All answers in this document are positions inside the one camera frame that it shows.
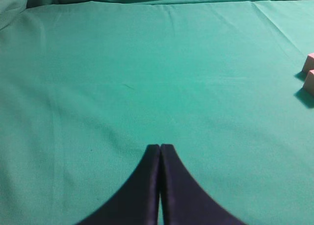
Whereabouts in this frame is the green cloth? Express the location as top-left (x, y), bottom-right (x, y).
top-left (0, 0), bottom-right (314, 225)

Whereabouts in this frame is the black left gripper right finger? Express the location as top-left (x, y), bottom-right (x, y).
top-left (160, 144), bottom-right (243, 225)

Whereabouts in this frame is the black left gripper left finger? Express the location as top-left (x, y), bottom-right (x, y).
top-left (78, 145), bottom-right (160, 225)

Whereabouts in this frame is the placed pink cube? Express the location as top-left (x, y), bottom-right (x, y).
top-left (302, 70), bottom-right (314, 96)
top-left (301, 52), bottom-right (314, 74)

